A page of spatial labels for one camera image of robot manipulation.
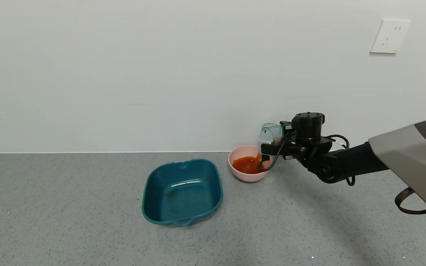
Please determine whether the orange red liquid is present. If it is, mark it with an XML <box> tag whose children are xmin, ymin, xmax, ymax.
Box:
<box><xmin>232</xmin><ymin>153</ymin><xmax>266</xmax><ymax>174</ymax></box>

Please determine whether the clear blue plastic cup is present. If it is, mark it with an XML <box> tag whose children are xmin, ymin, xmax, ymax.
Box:
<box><xmin>257</xmin><ymin>123</ymin><xmax>284</xmax><ymax>154</ymax></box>

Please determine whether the pink ribbed bowl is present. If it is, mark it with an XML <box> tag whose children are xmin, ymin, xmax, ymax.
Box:
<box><xmin>228</xmin><ymin>145</ymin><xmax>273</xmax><ymax>183</ymax></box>

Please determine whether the teal plastic basin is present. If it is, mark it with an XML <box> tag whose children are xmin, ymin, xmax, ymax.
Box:
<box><xmin>141</xmin><ymin>158</ymin><xmax>224</xmax><ymax>227</ymax></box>

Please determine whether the black looped camera cable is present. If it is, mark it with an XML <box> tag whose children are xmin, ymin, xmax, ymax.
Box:
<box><xmin>258</xmin><ymin>130</ymin><xmax>295</xmax><ymax>173</ymax></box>

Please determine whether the brown flat cable loop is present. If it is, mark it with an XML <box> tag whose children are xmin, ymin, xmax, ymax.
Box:
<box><xmin>395</xmin><ymin>187</ymin><xmax>426</xmax><ymax>215</ymax></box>

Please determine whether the white wall socket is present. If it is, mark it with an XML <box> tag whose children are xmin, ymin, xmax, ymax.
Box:
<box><xmin>369</xmin><ymin>19</ymin><xmax>412</xmax><ymax>54</ymax></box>

